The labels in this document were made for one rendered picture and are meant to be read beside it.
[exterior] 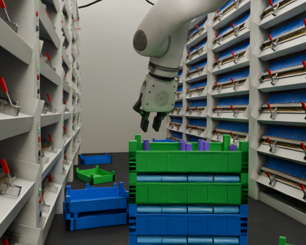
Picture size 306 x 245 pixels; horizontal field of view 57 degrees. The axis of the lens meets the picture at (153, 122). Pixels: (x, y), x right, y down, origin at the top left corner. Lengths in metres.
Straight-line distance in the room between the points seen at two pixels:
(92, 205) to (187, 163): 0.79
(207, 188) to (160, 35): 0.39
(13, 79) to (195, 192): 0.59
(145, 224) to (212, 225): 0.17
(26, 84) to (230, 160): 0.60
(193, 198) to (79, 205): 0.78
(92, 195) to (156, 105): 0.92
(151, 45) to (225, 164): 0.34
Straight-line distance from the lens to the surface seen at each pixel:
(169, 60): 0.74
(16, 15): 0.94
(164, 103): 0.80
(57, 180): 1.63
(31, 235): 0.96
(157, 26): 0.66
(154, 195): 0.74
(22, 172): 0.91
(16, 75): 0.90
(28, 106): 0.89
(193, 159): 0.72
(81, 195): 1.61
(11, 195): 0.76
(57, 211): 1.67
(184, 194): 0.74
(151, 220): 0.76
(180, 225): 0.76
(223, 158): 0.73
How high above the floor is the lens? 0.56
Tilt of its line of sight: 2 degrees down
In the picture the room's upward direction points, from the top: straight up
